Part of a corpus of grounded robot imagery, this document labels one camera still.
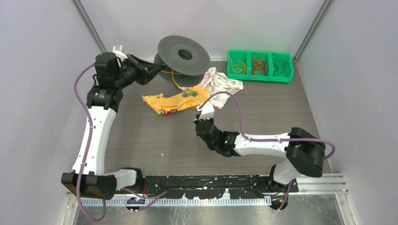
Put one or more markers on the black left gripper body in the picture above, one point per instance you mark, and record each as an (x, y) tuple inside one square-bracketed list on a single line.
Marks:
[(141, 74)]

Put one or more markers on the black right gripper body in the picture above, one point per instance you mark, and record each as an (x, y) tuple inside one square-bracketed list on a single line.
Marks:
[(210, 120)]

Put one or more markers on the black cable spool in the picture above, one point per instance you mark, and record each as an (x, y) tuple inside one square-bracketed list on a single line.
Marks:
[(185, 61)]

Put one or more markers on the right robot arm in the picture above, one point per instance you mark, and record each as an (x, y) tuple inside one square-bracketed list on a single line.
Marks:
[(303, 153)]

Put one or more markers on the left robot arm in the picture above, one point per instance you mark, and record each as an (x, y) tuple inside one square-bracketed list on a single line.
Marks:
[(87, 178)]

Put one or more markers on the yellow snack bag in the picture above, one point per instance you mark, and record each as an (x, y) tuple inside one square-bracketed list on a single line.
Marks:
[(188, 98)]

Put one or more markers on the white patterned cloth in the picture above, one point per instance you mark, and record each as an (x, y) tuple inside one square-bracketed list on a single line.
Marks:
[(215, 81)]

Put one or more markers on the green three-compartment bin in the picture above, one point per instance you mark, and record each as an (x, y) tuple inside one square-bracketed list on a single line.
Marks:
[(260, 66)]

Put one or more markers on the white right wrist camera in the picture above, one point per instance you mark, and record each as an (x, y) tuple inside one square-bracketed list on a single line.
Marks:
[(205, 111)]

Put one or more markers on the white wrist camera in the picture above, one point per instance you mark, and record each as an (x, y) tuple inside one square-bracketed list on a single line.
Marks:
[(119, 51), (205, 111)]

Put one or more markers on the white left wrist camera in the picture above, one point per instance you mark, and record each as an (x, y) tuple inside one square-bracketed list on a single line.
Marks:
[(119, 51)]

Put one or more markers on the slotted aluminium rail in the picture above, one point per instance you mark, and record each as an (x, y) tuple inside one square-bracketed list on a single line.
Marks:
[(223, 201)]

